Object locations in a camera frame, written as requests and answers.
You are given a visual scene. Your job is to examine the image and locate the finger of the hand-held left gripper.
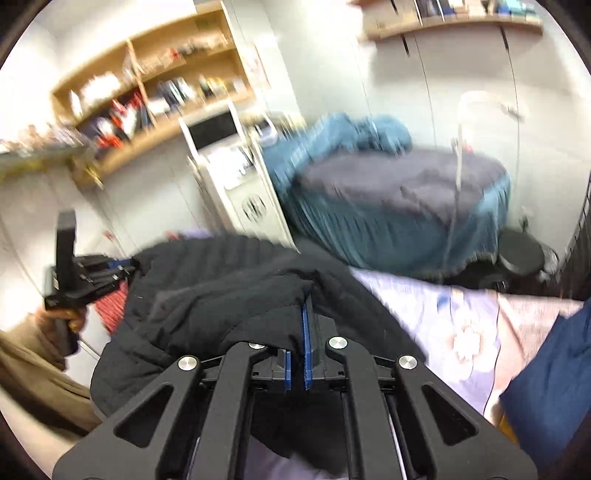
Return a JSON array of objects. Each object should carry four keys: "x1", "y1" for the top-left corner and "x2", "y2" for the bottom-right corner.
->
[
  {"x1": 78, "y1": 255, "x2": 140, "y2": 278},
  {"x1": 78, "y1": 272, "x2": 132, "y2": 298}
]

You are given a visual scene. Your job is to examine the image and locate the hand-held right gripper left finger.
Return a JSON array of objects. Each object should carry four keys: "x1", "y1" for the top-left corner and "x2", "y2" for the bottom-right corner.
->
[{"x1": 52, "y1": 342, "x2": 293, "y2": 480}]

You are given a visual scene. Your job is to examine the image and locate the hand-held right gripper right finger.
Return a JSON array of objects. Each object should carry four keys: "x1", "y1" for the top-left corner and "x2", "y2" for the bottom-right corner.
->
[{"x1": 301, "y1": 299, "x2": 539, "y2": 480}]

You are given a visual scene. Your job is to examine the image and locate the black quilted jacket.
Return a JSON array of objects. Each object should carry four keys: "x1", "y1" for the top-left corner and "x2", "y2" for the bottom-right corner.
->
[{"x1": 90, "y1": 234, "x2": 428, "y2": 467}]

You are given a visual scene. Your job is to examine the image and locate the person's left forearm brown sleeve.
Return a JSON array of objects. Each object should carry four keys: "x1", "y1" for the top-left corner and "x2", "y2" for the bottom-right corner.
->
[{"x1": 0, "y1": 318, "x2": 103, "y2": 432}]

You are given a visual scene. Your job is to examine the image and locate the person's left hand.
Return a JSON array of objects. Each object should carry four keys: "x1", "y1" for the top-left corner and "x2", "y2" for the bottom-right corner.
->
[{"x1": 36, "y1": 305, "x2": 89, "y2": 334}]

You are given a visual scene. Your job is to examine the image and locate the red patterned cloth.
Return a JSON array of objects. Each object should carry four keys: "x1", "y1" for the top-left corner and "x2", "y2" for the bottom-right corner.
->
[{"x1": 93, "y1": 281, "x2": 133, "y2": 336}]

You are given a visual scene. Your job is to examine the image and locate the cluttered grey counter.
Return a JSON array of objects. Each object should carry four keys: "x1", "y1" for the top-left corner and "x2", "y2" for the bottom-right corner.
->
[{"x1": 0, "y1": 124, "x2": 95, "y2": 185}]

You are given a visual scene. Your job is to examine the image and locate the white machine with screen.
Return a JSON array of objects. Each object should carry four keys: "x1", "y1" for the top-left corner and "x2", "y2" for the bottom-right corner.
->
[{"x1": 178, "y1": 100, "x2": 297, "y2": 252}]

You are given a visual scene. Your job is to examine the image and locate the purple floral blanket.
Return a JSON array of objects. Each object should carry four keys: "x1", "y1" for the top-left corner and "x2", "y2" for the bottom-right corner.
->
[{"x1": 240, "y1": 267, "x2": 591, "y2": 480}]

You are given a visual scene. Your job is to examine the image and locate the wooden shelf unit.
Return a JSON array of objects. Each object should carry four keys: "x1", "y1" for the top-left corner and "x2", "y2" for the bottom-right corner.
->
[{"x1": 50, "y1": 0, "x2": 256, "y2": 186}]

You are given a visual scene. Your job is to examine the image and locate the grey blanket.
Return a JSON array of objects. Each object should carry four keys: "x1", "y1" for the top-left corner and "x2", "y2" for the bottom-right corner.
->
[{"x1": 295, "y1": 150, "x2": 507, "y2": 224}]

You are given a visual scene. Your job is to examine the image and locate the white rounded device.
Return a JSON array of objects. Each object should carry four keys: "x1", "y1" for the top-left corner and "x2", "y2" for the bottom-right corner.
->
[{"x1": 252, "y1": 117, "x2": 279, "y2": 140}]

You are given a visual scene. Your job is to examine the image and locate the teal quilt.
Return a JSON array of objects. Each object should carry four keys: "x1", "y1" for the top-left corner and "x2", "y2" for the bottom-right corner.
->
[{"x1": 314, "y1": 113, "x2": 413, "y2": 158}]

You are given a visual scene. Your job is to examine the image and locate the black round stool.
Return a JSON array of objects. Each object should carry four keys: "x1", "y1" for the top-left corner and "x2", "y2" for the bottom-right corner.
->
[{"x1": 495, "y1": 227, "x2": 546, "y2": 278}]

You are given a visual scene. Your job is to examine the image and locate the blue cloth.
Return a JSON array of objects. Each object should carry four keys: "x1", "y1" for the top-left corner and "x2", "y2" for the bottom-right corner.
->
[{"x1": 499, "y1": 299, "x2": 591, "y2": 462}]

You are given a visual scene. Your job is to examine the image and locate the wall poster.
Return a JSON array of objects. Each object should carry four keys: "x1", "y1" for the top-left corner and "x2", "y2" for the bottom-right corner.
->
[{"x1": 245, "y1": 44, "x2": 274, "y2": 92}]

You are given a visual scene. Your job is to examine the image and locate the black wire rack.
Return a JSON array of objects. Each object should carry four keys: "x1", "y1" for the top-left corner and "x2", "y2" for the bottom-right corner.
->
[{"x1": 553, "y1": 179, "x2": 591, "y2": 303}]

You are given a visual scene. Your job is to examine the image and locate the wooden wall shelf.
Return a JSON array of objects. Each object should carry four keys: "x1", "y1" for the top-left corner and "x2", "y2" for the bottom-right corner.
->
[{"x1": 350, "y1": 0, "x2": 546, "y2": 41}]

